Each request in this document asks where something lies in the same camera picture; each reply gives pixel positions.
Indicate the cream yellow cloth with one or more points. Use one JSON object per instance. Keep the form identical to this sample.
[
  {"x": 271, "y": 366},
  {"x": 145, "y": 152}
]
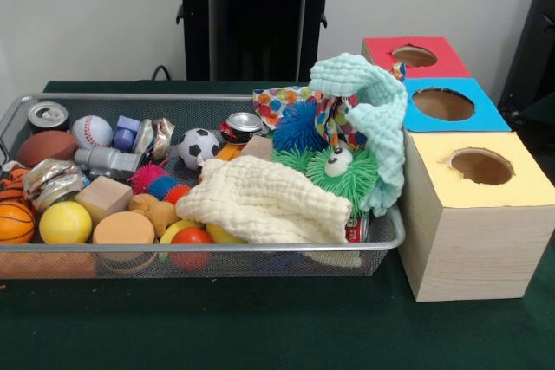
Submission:
[{"x": 269, "y": 201}]

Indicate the large polka dot cloth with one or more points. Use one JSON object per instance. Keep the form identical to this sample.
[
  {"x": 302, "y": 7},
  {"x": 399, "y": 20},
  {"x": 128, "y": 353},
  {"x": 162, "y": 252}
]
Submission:
[{"x": 273, "y": 101}]

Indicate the green spiky toy with eyes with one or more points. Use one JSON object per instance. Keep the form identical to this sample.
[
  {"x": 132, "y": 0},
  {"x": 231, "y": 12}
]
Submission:
[{"x": 342, "y": 179}]

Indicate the mint green muslin cloth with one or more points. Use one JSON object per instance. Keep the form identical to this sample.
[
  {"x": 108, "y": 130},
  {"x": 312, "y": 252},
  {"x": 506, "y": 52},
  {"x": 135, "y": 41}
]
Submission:
[{"x": 381, "y": 127}]

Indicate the grey plastic bottle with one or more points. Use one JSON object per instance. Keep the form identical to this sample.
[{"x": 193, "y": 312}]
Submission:
[{"x": 108, "y": 162}]

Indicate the shallow clear mesh bin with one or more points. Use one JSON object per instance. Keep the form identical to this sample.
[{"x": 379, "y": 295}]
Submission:
[{"x": 338, "y": 264}]

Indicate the wooden box with three holes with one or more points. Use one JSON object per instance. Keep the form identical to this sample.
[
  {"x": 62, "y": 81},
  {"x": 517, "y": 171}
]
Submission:
[{"x": 477, "y": 248}]

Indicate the black white soccer ball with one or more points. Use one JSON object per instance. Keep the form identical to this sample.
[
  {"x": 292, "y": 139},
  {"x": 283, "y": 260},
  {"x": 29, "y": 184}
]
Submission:
[{"x": 198, "y": 149}]

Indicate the white baseball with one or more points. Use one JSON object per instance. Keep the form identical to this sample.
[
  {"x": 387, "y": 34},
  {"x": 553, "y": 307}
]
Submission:
[{"x": 92, "y": 131}]

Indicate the yellow ball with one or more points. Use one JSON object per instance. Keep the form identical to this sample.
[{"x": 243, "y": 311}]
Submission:
[{"x": 65, "y": 222}]

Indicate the brown toy football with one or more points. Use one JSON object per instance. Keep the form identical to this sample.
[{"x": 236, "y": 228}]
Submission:
[{"x": 45, "y": 147}]

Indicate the silver drink can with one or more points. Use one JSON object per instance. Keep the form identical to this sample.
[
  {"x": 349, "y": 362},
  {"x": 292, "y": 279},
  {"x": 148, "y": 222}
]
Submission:
[{"x": 47, "y": 115}]

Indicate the orange toy basketball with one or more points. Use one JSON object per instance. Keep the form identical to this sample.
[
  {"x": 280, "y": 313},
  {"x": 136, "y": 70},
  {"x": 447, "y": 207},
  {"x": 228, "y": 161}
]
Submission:
[{"x": 15, "y": 220}]

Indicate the dark green side table cloth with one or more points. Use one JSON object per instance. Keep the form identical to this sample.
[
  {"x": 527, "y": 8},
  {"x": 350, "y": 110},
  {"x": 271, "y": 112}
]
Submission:
[{"x": 542, "y": 112}]

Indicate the black chair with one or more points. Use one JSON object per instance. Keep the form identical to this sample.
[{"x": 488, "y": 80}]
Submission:
[{"x": 537, "y": 40}]

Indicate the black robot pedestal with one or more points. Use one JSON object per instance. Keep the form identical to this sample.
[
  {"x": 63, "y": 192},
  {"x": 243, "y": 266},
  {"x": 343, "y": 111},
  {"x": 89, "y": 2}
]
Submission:
[{"x": 256, "y": 19}]

